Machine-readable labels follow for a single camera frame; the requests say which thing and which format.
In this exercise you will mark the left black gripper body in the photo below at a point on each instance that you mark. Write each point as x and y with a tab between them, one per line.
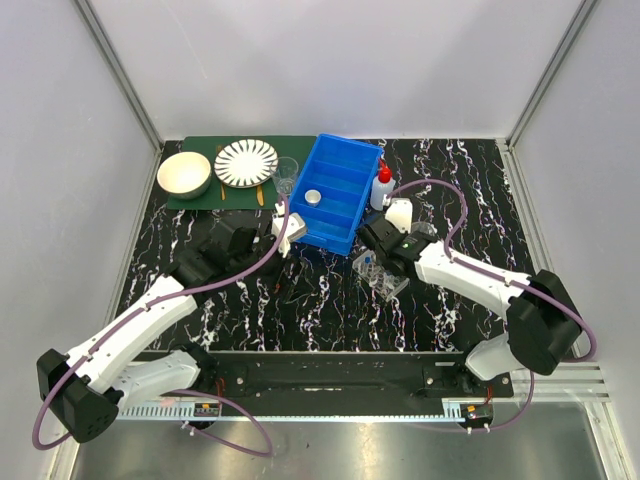
273	245

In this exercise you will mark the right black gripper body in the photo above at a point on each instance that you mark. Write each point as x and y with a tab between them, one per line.
382	258

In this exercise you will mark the clear tube rack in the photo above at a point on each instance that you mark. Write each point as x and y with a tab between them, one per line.
384	284

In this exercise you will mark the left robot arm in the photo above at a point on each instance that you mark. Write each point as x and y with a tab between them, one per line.
88	386

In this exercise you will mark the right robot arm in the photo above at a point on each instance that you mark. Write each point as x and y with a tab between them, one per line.
542	319

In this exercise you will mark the small glass beaker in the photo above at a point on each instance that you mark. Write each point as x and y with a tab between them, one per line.
424	227

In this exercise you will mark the squeeze bottle red cap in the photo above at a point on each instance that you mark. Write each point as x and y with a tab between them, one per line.
382	185

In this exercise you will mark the small white crucible cup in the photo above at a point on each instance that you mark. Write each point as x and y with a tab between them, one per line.
312	197

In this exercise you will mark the gold knife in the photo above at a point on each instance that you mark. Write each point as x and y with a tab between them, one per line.
260	195

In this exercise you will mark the blue compartment bin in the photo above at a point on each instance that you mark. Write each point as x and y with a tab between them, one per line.
342	170

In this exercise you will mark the clear drinking glass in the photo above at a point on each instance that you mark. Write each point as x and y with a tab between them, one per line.
285	176

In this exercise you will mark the green placemat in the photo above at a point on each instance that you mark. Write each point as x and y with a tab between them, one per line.
297	147

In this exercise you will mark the striped white plate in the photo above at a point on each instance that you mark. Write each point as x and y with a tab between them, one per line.
245	163

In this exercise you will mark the white ceramic bowl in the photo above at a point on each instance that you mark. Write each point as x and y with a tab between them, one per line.
185	175

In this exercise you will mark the gold fork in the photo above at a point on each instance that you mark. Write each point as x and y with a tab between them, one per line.
219	148

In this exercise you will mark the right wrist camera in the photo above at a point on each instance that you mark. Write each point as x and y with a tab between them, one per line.
399	213

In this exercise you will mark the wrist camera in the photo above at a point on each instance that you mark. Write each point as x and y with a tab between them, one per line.
294	229
399	213

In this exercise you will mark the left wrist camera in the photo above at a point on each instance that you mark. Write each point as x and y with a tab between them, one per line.
294	229

